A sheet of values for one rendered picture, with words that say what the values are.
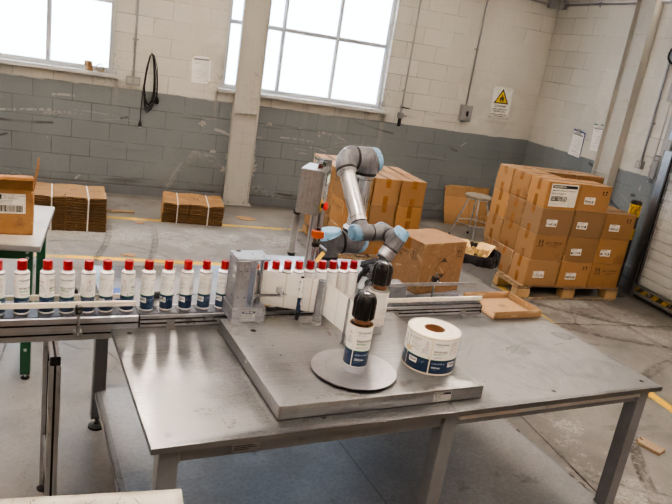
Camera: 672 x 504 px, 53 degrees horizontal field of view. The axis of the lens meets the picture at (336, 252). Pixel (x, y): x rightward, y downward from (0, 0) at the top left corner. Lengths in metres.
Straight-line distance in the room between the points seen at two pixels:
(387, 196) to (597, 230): 2.01
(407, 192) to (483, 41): 3.22
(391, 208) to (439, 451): 4.15
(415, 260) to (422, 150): 5.60
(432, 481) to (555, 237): 4.26
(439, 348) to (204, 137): 6.03
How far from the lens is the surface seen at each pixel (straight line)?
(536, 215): 6.40
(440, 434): 2.48
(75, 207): 6.65
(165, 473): 2.09
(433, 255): 3.38
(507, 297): 3.72
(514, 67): 9.35
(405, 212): 6.47
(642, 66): 8.09
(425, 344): 2.46
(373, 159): 3.20
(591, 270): 6.94
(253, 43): 8.07
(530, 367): 2.93
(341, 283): 2.93
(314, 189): 2.77
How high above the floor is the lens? 1.95
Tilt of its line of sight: 16 degrees down
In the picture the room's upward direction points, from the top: 9 degrees clockwise
